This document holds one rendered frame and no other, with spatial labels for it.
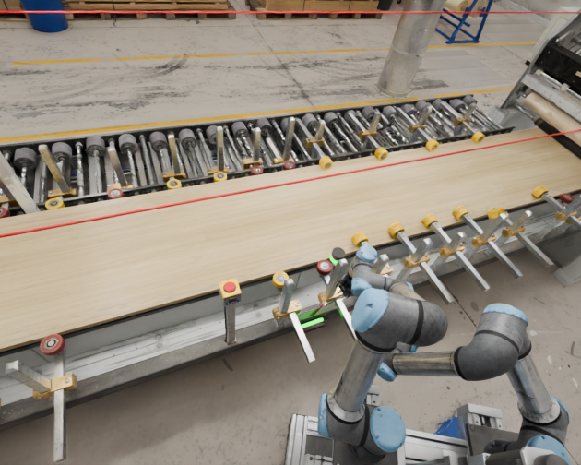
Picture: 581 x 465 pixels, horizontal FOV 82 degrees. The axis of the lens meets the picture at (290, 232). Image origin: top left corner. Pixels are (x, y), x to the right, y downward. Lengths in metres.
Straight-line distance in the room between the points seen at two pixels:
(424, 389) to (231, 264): 1.67
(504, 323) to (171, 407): 1.92
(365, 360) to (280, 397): 1.51
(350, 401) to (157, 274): 1.08
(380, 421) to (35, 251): 1.67
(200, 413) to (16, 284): 1.24
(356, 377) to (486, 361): 0.36
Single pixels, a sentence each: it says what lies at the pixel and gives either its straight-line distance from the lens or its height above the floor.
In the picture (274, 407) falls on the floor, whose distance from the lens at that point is 2.40.
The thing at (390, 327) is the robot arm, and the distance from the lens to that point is 0.86.
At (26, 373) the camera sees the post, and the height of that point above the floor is 1.04.
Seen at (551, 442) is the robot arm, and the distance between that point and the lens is 1.43.
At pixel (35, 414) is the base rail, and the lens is 1.87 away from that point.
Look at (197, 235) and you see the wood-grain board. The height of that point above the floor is 0.90.
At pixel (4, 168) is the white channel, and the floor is 1.17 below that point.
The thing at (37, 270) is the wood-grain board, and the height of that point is 0.90.
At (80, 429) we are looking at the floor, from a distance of 2.54.
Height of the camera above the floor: 2.35
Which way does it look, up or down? 51 degrees down
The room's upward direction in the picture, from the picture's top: 12 degrees clockwise
